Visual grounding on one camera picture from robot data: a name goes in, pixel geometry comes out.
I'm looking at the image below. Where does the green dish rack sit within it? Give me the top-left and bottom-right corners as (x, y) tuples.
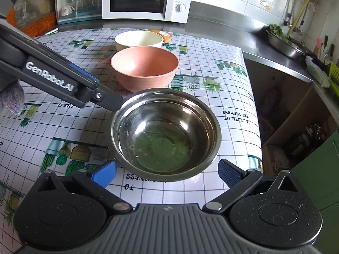
(328, 62), (339, 97)

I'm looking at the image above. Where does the wooden cabinet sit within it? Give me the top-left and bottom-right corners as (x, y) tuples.
(6, 0), (57, 37)

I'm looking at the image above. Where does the steel basin with greens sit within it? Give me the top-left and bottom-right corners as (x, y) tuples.
(267, 24), (306, 59)

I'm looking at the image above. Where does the left hand grey glove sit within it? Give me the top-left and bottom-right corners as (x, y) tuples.
(1, 80), (24, 116)

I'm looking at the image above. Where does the yellow hose pipe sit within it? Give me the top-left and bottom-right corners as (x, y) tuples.
(287, 0), (310, 37)

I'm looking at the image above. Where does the white glass-door cup cabinet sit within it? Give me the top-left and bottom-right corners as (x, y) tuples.
(53, 0), (104, 26)

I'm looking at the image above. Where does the pink spatula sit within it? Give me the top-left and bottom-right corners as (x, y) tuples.
(314, 37), (322, 58)

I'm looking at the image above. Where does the stainless steel bowl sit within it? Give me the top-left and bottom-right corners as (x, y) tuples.
(105, 88), (222, 182)

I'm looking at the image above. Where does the green cabinet door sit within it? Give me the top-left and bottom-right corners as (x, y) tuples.
(291, 131), (339, 211)

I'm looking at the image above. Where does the green plastic bag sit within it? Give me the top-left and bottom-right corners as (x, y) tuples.
(305, 56), (330, 88)

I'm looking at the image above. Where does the patterned grid tablecloth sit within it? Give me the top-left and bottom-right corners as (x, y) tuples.
(1, 29), (263, 253)

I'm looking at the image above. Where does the orange plastic lid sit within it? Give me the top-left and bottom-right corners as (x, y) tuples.
(155, 30), (172, 44)

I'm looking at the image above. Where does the pink plastic bowl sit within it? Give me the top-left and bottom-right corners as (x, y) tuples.
(110, 46), (179, 93)

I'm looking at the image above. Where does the white mug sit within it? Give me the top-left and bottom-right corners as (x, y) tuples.
(59, 3), (75, 17)

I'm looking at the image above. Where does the cream plastic bowl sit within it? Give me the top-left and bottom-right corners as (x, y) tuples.
(114, 30), (164, 52)

